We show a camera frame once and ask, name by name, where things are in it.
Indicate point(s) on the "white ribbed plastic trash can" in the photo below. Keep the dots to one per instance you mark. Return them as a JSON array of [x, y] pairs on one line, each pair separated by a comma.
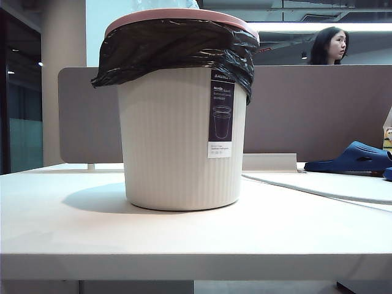
[[168, 153]]

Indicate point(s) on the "black plastic garbage bag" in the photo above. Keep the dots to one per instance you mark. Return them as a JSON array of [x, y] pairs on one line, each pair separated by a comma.
[[171, 46]]

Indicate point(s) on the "clear crumpled plastic bag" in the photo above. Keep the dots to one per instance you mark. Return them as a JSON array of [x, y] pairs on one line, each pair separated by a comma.
[[192, 3]]

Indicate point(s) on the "white divider support foot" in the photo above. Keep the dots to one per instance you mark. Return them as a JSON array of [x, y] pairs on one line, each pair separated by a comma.
[[91, 167]]

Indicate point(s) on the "light grey desk divider panel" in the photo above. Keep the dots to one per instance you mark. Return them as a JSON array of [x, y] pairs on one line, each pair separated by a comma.
[[88, 116]]

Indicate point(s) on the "brown desk divider panel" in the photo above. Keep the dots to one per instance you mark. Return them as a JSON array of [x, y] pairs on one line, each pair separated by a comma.
[[306, 116]]

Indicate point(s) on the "small black pendant lamp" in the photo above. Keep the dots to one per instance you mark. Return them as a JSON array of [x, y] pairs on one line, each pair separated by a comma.
[[304, 55]]

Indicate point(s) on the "white round column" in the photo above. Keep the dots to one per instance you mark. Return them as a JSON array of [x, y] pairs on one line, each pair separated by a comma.
[[61, 92]]

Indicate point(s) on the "grey desk leg panel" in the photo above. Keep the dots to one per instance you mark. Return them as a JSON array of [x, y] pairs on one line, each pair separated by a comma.
[[137, 288]]

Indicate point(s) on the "blue foam slipper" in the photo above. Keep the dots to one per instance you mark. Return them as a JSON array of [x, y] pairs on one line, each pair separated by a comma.
[[389, 173], [352, 156]]

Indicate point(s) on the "dark-haired woman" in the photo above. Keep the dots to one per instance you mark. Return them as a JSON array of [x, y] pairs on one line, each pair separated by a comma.
[[329, 46]]

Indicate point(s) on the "dark glass partition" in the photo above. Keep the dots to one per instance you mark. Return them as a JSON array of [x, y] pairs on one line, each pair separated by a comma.
[[24, 122]]

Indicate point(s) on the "long ceiling light strip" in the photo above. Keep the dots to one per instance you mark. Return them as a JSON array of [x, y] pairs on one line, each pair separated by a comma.
[[321, 27]]

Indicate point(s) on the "white yellow printed carton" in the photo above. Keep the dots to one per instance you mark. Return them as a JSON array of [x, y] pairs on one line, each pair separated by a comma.
[[388, 134]]

